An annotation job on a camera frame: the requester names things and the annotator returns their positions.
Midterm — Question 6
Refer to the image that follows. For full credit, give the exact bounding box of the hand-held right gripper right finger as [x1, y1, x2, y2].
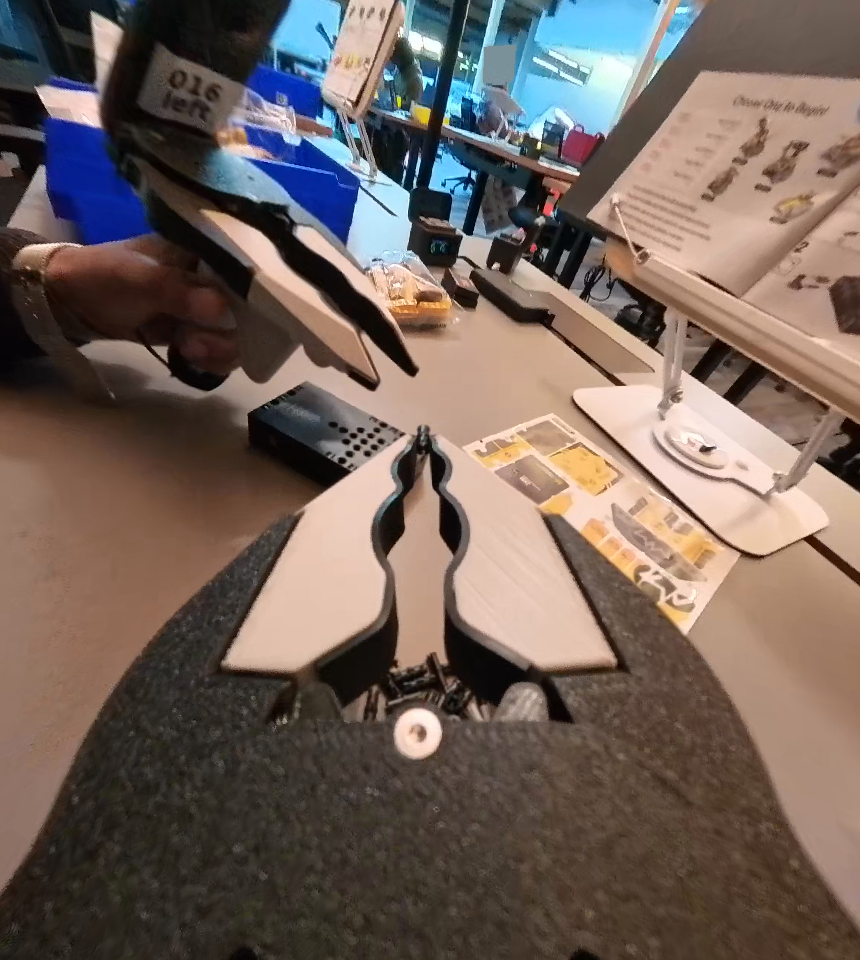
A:
[426, 433, 618, 702]

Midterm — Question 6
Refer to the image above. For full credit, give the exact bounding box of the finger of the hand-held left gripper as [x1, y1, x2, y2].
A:
[199, 208, 382, 391]
[286, 223, 420, 378]

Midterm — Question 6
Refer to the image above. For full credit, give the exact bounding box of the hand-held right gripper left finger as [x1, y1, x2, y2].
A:
[221, 433, 425, 699]

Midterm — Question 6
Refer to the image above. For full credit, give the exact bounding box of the black perforated battery box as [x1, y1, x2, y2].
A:
[247, 382, 408, 487]

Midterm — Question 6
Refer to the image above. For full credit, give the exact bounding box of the pile of black connector pins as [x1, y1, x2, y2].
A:
[343, 652, 491, 725]

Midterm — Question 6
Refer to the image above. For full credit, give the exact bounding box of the person's left hand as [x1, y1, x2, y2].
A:
[46, 238, 245, 376]

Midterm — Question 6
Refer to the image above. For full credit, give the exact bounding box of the clear bag of yellow parts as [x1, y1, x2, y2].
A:
[366, 255, 461, 331]

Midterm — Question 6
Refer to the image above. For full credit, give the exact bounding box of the clear plastic bag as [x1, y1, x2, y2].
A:
[220, 82, 305, 162]

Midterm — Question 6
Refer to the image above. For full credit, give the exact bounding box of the blue storage bin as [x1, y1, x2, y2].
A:
[43, 63, 361, 245]

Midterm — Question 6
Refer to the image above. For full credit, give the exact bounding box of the black charging case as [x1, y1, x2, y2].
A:
[407, 189, 465, 269]

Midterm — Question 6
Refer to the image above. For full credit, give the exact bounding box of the yellow grey sticker sheet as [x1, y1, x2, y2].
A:
[463, 414, 740, 635]

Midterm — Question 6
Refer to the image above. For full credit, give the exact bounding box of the black charger adapter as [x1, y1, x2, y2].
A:
[488, 232, 530, 273]

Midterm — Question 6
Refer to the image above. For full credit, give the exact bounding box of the black flat power bank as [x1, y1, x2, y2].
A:
[469, 266, 555, 324]

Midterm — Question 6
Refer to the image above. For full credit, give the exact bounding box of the background wooden desk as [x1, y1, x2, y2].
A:
[370, 105, 582, 235]

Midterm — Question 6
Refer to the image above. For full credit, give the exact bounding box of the wooden background book stand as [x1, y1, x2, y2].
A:
[321, 0, 408, 185]

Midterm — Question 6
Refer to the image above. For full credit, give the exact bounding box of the black pole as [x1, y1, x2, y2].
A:
[416, 0, 473, 194]

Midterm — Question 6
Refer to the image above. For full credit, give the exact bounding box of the grey wrist watch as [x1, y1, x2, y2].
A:
[12, 242, 117, 404]

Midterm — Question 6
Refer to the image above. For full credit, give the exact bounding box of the white book stand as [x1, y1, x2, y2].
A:
[572, 0, 860, 558]

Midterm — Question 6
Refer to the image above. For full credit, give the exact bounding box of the red storage bin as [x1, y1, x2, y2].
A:
[559, 127, 605, 163]

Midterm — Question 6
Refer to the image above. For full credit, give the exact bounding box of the instruction booklet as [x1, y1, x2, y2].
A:
[608, 71, 860, 376]

